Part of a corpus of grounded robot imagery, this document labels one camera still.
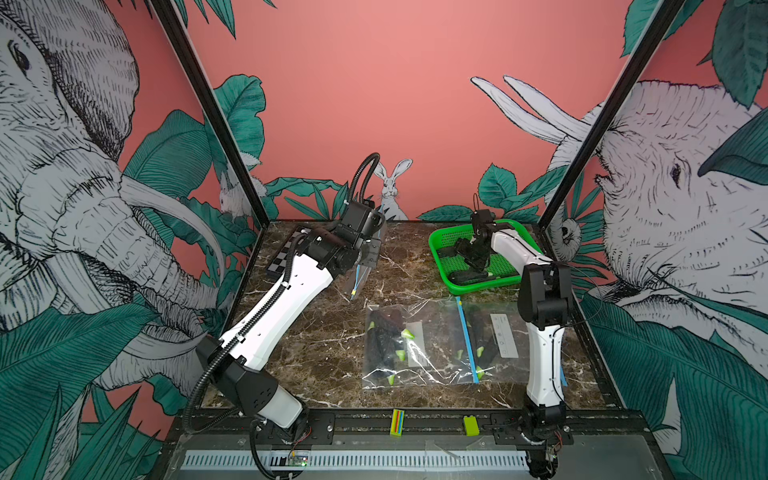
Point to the white perforated rail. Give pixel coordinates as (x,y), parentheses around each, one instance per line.
(356,460)

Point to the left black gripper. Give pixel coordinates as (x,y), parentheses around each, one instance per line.
(375,247)

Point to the green small block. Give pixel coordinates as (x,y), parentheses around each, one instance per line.
(471,426)

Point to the black frame post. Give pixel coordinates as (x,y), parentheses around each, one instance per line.
(234,175)
(658,25)

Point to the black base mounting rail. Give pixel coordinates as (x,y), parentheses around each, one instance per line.
(329,426)

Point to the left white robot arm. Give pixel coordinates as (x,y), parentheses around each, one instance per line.
(235,361)

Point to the clear zip bag blue zipper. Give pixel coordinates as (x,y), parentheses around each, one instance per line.
(512,364)

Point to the green plastic basket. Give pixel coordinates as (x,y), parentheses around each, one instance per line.
(454,270)

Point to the right black frame post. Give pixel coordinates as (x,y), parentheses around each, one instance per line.
(658,25)

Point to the left black frame post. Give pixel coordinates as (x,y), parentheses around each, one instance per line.
(234,175)

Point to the black white checkerboard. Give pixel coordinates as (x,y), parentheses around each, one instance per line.
(278,261)

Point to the eggplant in basket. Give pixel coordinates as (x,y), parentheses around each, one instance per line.
(469,277)

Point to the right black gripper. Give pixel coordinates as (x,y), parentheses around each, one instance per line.
(462,246)

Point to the striped colour block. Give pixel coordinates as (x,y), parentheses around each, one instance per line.
(397,422)

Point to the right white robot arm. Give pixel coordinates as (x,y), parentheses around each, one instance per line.
(544,303)

